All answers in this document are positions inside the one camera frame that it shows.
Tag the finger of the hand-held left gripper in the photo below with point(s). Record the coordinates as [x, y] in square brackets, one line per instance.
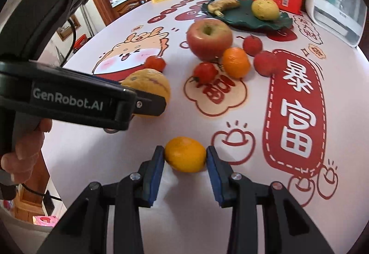
[151, 105]
[111, 81]

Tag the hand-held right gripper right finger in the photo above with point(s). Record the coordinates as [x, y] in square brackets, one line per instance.
[214, 177]

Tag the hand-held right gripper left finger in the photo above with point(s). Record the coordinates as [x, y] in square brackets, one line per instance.
[157, 174]

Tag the small yellow pear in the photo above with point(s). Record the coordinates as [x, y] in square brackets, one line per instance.
[150, 81]

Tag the yellow orange citrus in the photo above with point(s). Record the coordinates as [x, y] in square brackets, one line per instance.
[186, 154]

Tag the cherry tomato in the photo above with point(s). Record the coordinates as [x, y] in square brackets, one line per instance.
[155, 63]
[205, 72]

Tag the red apple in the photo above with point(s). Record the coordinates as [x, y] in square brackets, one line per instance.
[207, 40]

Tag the orange mandarin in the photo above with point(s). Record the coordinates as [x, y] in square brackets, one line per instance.
[236, 62]

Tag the red hawthorn berry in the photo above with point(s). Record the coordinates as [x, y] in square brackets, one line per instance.
[265, 63]
[252, 45]

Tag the green leaf-shaped plate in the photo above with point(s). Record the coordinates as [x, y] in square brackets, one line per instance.
[242, 17]

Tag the person's left hand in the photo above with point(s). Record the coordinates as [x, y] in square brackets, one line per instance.
[24, 153]

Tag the red box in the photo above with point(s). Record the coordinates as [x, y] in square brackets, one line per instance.
[80, 43]

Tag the printed tablecloth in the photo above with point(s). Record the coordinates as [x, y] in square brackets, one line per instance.
[86, 150]

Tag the spotted banana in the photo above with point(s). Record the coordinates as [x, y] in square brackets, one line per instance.
[223, 5]

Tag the large spotted yellow pear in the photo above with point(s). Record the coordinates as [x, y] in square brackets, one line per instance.
[265, 9]

